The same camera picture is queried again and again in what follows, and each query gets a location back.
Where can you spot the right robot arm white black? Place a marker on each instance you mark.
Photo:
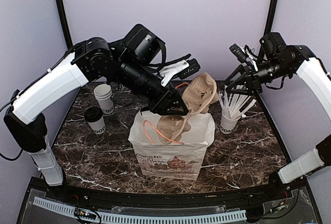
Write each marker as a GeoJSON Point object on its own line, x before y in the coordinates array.
{"type": "Point", "coordinates": [298, 103]}

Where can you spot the white slotted cable duct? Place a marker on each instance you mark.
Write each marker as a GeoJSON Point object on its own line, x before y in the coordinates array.
{"type": "Point", "coordinates": [137, 215]}

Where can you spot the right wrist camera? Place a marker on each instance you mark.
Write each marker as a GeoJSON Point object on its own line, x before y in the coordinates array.
{"type": "Point", "coordinates": [245, 56]}

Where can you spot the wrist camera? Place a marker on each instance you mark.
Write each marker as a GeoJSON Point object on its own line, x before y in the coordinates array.
{"type": "Point", "coordinates": [245, 56]}
{"type": "Point", "coordinates": [181, 69]}

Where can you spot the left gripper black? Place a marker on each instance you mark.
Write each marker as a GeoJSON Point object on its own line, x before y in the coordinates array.
{"type": "Point", "coordinates": [167, 99]}

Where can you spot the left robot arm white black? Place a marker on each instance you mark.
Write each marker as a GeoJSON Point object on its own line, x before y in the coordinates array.
{"type": "Point", "coordinates": [133, 61]}

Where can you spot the stack of white paper cups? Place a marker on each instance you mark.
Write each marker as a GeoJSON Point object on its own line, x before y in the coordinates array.
{"type": "Point", "coordinates": [103, 94]}

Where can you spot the brown cardboard cup carrier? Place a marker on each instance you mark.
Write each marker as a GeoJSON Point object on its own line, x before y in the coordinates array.
{"type": "Point", "coordinates": [198, 96]}

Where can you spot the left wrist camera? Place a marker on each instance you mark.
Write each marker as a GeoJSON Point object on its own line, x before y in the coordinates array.
{"type": "Point", "coordinates": [181, 69]}

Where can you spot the single white paper cup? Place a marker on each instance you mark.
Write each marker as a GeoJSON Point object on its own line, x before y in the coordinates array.
{"type": "Point", "coordinates": [98, 127]}

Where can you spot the white cup holding straws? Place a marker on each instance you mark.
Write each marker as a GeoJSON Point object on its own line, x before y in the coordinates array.
{"type": "Point", "coordinates": [228, 124]}

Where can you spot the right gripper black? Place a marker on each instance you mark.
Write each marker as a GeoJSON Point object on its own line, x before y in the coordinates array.
{"type": "Point", "coordinates": [252, 80]}

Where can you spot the bundle of white wrapped straws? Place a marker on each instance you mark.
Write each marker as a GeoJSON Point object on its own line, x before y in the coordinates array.
{"type": "Point", "coordinates": [235, 106]}

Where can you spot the left black frame post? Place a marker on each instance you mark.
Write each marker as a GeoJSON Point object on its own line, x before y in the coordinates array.
{"type": "Point", "coordinates": [64, 23]}

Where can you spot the black cup lid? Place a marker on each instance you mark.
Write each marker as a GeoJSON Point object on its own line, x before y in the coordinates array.
{"type": "Point", "coordinates": [93, 114]}

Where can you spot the white paper takeout bag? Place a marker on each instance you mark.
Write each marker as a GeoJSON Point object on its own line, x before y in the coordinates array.
{"type": "Point", "coordinates": [182, 160]}

